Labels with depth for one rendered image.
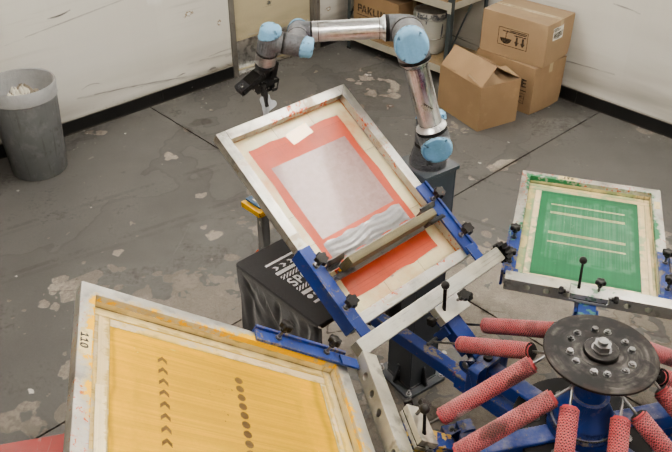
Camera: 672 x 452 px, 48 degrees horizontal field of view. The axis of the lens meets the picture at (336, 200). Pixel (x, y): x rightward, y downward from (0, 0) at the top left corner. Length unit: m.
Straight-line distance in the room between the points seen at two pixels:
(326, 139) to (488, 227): 2.31
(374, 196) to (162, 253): 2.23
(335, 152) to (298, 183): 0.21
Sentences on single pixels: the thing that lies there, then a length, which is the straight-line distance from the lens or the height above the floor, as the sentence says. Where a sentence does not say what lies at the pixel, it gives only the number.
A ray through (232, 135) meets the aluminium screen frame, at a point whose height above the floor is 1.54.
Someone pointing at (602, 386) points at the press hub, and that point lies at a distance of 2.08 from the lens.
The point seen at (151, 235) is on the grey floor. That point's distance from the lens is 4.82.
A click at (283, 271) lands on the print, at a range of 2.89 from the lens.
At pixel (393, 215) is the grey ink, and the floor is 1.26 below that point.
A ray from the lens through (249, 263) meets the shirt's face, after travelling 2.94.
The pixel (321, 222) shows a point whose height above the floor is 1.30.
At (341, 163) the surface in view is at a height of 1.39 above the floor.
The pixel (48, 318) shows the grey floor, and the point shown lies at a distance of 4.38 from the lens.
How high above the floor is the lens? 2.75
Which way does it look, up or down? 33 degrees down
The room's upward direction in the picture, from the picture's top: straight up
